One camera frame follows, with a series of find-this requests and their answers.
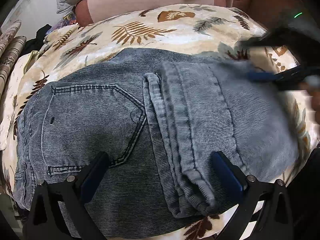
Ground grey denim pants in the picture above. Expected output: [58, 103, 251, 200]
[13, 49, 299, 238]

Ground pink brown bed sheet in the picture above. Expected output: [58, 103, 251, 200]
[75, 0, 301, 27]

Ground beige leaf print blanket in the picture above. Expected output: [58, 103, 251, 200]
[0, 3, 320, 240]

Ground cream embroidered cloth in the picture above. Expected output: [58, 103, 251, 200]
[1, 50, 39, 151]

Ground black garment by quilt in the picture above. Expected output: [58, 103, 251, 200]
[20, 24, 52, 56]

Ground colourful wrapper by pillow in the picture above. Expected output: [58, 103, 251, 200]
[50, 11, 78, 32]

